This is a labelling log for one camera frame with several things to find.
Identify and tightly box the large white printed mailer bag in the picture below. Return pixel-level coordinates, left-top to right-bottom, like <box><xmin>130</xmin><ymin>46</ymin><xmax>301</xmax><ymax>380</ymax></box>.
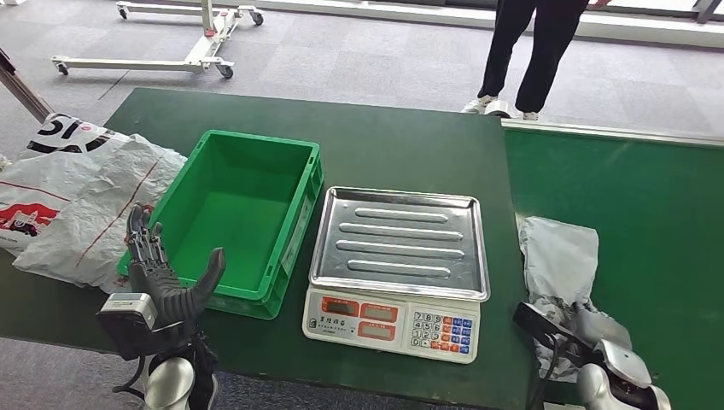
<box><xmin>0</xmin><ymin>112</ymin><xmax>189</xmax><ymax>294</ymax></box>

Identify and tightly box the silver conveyor end roller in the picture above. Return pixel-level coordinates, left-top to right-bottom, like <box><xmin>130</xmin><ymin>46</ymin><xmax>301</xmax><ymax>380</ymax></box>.
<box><xmin>485</xmin><ymin>100</ymin><xmax>515</xmax><ymax>120</ymax></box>

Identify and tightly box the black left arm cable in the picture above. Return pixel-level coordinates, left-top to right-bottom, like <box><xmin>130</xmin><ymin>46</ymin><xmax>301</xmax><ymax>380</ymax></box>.
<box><xmin>112</xmin><ymin>353</ymin><xmax>150</xmax><ymax>396</ymax></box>

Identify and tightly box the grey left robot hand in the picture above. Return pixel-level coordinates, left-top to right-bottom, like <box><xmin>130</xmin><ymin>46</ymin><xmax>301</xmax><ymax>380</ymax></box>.
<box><xmin>125</xmin><ymin>203</ymin><xmax>227</xmax><ymax>333</ymax></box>

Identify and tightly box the white wheeled lift frame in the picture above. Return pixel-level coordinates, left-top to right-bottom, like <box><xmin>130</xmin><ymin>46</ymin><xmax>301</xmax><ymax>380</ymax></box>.
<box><xmin>50</xmin><ymin>0</ymin><xmax>266</xmax><ymax>81</ymax></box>

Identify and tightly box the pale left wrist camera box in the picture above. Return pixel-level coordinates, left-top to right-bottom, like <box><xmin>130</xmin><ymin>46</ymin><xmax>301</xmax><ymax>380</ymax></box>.
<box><xmin>95</xmin><ymin>293</ymin><xmax>162</xmax><ymax>361</ymax></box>

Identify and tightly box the white scale with steel tray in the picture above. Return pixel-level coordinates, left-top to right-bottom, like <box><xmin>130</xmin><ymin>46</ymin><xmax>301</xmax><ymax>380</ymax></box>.
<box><xmin>301</xmin><ymin>185</ymin><xmax>492</xmax><ymax>365</ymax></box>

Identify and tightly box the green conveyor belt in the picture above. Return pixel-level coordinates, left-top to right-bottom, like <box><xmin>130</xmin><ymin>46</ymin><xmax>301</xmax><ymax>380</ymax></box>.
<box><xmin>503</xmin><ymin>128</ymin><xmax>724</xmax><ymax>410</ymax></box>

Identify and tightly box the person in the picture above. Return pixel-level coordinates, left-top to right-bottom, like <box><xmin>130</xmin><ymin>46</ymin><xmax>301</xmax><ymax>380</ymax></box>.
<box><xmin>460</xmin><ymin>0</ymin><xmax>616</xmax><ymax>122</ymax></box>

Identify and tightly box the metal stand leg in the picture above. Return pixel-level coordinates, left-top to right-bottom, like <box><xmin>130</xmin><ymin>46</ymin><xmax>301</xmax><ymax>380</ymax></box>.
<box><xmin>0</xmin><ymin>44</ymin><xmax>56</xmax><ymax>124</ymax></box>

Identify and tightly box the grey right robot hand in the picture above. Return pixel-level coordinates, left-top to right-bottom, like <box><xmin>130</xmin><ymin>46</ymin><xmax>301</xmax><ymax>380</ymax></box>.
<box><xmin>569</xmin><ymin>304</ymin><xmax>634</xmax><ymax>355</ymax></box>

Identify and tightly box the aluminium conveyor side rail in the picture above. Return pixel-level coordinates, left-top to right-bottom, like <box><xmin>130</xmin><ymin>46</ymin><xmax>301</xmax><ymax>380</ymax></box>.
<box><xmin>500</xmin><ymin>118</ymin><xmax>724</xmax><ymax>150</ymax></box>

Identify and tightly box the grey plastic package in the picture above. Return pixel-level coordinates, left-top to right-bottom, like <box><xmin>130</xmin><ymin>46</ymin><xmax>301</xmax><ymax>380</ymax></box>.
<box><xmin>517</xmin><ymin>215</ymin><xmax>601</xmax><ymax>384</ymax></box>

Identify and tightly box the green plastic crate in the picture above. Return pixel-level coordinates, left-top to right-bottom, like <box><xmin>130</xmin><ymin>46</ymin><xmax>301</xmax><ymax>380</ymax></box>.
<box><xmin>115</xmin><ymin>128</ymin><xmax>325</xmax><ymax>321</ymax></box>

